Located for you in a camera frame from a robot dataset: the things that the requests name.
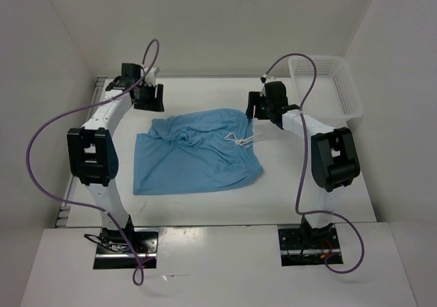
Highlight light blue shorts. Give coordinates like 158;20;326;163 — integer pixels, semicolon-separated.
132;108;264;195

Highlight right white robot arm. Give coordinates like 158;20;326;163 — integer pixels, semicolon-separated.
246;76;361;248

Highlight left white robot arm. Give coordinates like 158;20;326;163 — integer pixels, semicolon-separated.
67;63;164;252

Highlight white plastic basket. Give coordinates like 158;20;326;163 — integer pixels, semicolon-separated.
288;55;364;127

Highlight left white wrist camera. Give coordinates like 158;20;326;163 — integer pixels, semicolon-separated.
143;67;160;86

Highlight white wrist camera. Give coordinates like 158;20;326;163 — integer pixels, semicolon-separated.
260;74;277;85
143;67;160;86

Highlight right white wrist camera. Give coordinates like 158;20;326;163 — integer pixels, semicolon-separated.
260;74;277;85

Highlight aluminium table edge rail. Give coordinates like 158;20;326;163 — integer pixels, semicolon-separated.
54;76;107;228

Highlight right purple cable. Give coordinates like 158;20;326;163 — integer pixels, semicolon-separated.
261;53;365;274

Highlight purple cable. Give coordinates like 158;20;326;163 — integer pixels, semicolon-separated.
26;39;161;286
261;53;365;274

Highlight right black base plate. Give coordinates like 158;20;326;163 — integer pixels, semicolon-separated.
277;224;343;267

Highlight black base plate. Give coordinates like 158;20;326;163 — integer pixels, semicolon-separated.
277;224;343;267
84;227;159;269

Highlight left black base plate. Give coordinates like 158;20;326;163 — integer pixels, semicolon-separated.
84;227;159;269

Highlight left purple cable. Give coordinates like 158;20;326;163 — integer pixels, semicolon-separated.
26;39;161;286

